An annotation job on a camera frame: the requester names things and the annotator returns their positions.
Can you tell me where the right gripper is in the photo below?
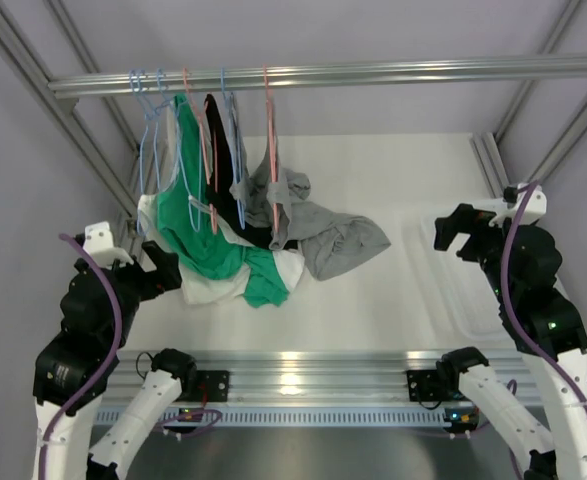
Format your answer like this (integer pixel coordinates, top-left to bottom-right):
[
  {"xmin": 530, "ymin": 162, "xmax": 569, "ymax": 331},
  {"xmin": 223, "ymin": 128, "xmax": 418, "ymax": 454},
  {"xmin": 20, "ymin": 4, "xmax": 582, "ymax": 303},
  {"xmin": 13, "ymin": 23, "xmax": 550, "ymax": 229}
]
[{"xmin": 433, "ymin": 203, "xmax": 524, "ymax": 302}]

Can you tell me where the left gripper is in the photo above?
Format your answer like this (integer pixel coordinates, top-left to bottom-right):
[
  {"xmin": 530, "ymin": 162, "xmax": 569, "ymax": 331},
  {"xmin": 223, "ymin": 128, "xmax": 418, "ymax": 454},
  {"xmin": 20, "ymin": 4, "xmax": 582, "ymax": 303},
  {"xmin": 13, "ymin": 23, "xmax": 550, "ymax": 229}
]
[{"xmin": 98, "ymin": 240, "xmax": 181, "ymax": 349}]

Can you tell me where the grey tank top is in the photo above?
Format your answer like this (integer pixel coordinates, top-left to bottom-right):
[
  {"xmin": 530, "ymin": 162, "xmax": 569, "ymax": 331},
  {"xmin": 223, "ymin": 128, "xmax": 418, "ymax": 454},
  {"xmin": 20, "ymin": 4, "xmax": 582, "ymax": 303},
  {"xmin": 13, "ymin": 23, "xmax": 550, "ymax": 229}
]
[
  {"xmin": 245, "ymin": 135, "xmax": 391, "ymax": 281},
  {"xmin": 233, "ymin": 94, "xmax": 250, "ymax": 207}
]

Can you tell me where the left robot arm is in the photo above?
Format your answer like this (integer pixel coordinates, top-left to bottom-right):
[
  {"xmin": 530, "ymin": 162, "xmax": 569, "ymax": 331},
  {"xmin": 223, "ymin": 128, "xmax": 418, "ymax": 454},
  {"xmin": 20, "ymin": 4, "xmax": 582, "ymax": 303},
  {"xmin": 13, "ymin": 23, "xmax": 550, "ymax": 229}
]
[{"xmin": 33, "ymin": 235, "xmax": 199, "ymax": 479}]

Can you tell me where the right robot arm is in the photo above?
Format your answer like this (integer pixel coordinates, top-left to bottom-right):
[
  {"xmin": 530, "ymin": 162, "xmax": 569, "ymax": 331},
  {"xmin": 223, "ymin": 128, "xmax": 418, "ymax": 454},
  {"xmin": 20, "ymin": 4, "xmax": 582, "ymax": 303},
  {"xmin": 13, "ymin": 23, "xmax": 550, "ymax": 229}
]
[{"xmin": 434, "ymin": 202, "xmax": 587, "ymax": 479}]

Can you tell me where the green tank top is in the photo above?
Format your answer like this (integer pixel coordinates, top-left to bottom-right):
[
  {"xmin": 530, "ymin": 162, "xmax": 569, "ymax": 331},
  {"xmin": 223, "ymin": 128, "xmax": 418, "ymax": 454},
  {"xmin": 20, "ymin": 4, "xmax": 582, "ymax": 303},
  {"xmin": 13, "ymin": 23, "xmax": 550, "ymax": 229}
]
[{"xmin": 156, "ymin": 94, "xmax": 289, "ymax": 308}]

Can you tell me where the white tank top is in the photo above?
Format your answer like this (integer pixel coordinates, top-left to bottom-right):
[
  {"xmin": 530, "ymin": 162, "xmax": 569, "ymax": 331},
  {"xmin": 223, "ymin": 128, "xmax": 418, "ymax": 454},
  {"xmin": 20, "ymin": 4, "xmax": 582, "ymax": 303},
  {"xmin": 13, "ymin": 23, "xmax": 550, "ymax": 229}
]
[{"xmin": 138, "ymin": 96, "xmax": 304, "ymax": 308}]

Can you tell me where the black tank top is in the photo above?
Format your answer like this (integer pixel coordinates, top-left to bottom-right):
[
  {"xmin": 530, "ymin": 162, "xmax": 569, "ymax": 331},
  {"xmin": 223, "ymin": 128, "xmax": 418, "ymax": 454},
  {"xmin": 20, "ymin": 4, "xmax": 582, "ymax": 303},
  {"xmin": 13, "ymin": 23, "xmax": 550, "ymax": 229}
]
[{"xmin": 205, "ymin": 94, "xmax": 272, "ymax": 250}]

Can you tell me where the white plastic basket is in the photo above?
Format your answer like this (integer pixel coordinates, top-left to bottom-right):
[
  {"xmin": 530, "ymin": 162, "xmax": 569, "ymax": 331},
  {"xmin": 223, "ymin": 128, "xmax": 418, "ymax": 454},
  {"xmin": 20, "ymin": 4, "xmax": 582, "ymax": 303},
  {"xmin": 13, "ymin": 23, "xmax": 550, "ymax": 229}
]
[{"xmin": 416, "ymin": 209, "xmax": 517, "ymax": 342}]

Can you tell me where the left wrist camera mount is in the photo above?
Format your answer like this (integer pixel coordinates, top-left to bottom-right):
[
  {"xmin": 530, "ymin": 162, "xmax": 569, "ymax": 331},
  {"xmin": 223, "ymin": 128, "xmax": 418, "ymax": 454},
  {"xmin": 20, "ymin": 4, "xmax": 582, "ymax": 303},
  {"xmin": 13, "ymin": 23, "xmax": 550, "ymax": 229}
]
[{"xmin": 83, "ymin": 221, "xmax": 134, "ymax": 269}]

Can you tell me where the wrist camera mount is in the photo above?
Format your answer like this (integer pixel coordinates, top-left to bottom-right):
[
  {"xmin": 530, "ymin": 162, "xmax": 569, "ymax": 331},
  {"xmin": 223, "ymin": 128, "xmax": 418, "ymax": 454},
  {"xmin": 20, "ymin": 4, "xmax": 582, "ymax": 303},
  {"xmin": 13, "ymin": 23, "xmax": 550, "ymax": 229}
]
[
  {"xmin": 83, "ymin": 221, "xmax": 134, "ymax": 269},
  {"xmin": 489, "ymin": 182, "xmax": 548, "ymax": 227}
]

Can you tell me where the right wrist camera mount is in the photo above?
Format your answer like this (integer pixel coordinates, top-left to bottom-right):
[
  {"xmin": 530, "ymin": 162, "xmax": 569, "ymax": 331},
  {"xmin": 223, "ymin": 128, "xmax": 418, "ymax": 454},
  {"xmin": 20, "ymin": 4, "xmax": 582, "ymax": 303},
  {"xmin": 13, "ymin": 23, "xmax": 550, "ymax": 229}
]
[{"xmin": 489, "ymin": 182, "xmax": 548, "ymax": 227}]

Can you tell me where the right frame strut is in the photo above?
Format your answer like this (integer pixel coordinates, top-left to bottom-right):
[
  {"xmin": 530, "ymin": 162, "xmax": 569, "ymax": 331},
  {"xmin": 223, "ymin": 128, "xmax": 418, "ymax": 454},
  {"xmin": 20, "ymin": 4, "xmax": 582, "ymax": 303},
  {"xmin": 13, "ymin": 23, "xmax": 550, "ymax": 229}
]
[{"xmin": 471, "ymin": 1, "xmax": 587, "ymax": 196}]

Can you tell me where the frame strut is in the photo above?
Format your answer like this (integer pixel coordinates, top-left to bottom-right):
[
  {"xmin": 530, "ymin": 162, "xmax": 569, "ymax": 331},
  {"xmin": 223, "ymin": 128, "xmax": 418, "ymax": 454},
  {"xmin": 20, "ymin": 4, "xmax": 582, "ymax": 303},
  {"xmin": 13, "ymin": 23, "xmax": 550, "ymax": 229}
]
[
  {"xmin": 471, "ymin": 1, "xmax": 587, "ymax": 196},
  {"xmin": 0, "ymin": 1, "xmax": 136, "ymax": 238}
]

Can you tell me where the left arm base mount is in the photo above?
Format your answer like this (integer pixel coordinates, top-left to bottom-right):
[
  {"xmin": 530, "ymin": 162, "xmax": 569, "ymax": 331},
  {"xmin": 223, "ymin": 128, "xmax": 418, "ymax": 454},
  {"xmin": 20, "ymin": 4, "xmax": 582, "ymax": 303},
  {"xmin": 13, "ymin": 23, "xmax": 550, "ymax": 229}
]
[{"xmin": 188, "ymin": 370, "xmax": 231, "ymax": 404}]

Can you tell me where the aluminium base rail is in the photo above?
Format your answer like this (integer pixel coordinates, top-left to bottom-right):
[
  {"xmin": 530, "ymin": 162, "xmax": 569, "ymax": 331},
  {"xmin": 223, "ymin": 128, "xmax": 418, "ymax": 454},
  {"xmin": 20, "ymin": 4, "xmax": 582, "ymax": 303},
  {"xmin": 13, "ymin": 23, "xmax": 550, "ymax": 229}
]
[{"xmin": 103, "ymin": 349, "xmax": 541, "ymax": 407}]

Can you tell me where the white slotted cable duct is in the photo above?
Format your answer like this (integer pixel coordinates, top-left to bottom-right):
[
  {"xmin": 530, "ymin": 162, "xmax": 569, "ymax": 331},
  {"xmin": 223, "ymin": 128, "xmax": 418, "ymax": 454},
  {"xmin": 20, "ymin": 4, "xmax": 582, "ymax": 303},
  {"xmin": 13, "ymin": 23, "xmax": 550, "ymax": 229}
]
[{"xmin": 159, "ymin": 406, "xmax": 479, "ymax": 428}]

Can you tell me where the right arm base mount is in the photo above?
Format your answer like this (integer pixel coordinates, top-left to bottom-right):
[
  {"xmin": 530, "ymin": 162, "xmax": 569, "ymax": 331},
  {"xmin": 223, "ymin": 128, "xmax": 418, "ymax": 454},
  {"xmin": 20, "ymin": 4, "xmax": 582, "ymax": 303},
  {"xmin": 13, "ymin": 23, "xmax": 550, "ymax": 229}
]
[{"xmin": 406, "ymin": 369, "xmax": 449, "ymax": 403}]

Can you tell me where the aluminium hanging rail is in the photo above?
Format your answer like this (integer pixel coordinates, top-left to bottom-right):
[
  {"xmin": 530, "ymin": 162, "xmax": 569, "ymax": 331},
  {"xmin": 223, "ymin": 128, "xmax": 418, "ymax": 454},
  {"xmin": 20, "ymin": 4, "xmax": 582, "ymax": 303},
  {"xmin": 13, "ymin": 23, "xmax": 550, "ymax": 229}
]
[{"xmin": 48, "ymin": 53, "xmax": 587, "ymax": 99}]

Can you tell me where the left frame strut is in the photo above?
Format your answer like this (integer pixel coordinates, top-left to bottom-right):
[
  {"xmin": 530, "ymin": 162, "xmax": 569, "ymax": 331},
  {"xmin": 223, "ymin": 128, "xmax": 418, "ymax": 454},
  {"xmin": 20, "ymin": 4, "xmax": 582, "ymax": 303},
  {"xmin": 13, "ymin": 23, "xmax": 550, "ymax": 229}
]
[{"xmin": 0, "ymin": 1, "xmax": 136, "ymax": 238}]

